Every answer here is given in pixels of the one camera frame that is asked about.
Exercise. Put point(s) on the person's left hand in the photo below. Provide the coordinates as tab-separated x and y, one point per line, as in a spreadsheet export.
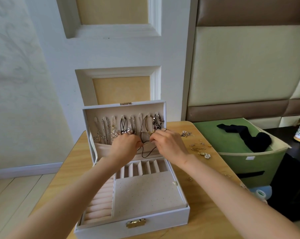
124	149

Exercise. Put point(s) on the person's right hand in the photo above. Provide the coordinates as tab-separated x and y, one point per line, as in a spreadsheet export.
170	144

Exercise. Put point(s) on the small earrings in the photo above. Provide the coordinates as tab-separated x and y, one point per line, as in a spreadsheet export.
185	133

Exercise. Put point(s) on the white jewelry box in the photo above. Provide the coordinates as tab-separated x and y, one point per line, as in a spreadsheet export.
145	194

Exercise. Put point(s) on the person's left forearm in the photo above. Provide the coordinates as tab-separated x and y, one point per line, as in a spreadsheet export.
65	206

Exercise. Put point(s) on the person's right forearm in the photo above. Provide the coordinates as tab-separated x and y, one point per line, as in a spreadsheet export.
239	201

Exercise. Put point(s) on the black cloth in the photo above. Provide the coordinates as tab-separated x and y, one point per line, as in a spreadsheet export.
257	141

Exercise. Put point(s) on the black low cabinet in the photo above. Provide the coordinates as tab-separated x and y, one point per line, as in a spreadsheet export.
289	176

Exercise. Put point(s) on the beige padded wall panel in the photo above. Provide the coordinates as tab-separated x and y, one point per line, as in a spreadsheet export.
244	62

